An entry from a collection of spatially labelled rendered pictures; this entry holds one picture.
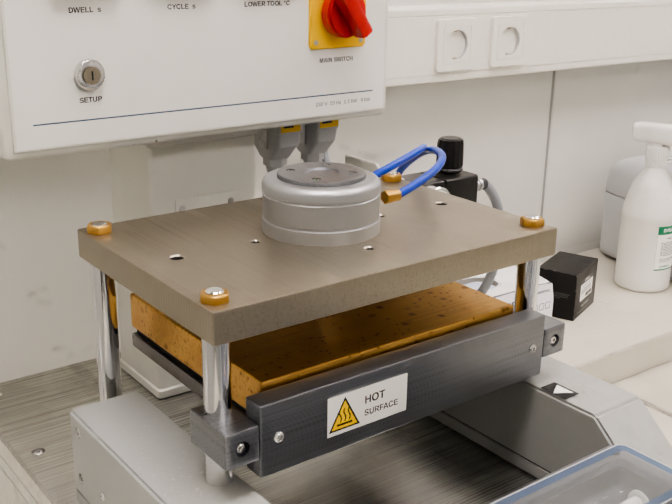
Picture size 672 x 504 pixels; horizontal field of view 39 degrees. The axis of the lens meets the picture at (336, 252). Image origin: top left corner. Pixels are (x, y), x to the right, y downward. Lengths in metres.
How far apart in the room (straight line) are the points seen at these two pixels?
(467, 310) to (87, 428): 0.26
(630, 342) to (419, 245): 0.73
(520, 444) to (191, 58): 0.37
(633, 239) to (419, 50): 0.44
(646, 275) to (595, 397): 0.81
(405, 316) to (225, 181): 0.22
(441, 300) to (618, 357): 0.65
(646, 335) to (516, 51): 0.43
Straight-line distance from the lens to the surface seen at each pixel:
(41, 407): 0.81
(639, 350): 1.31
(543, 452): 0.69
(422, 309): 0.64
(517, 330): 0.64
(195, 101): 0.71
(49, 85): 0.67
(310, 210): 0.59
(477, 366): 0.62
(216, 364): 0.52
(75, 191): 1.11
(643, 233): 1.46
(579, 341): 1.29
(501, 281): 1.27
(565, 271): 1.34
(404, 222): 0.65
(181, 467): 0.57
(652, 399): 1.27
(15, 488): 0.80
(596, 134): 1.64
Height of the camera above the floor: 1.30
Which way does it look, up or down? 18 degrees down
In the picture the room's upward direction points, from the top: 1 degrees clockwise
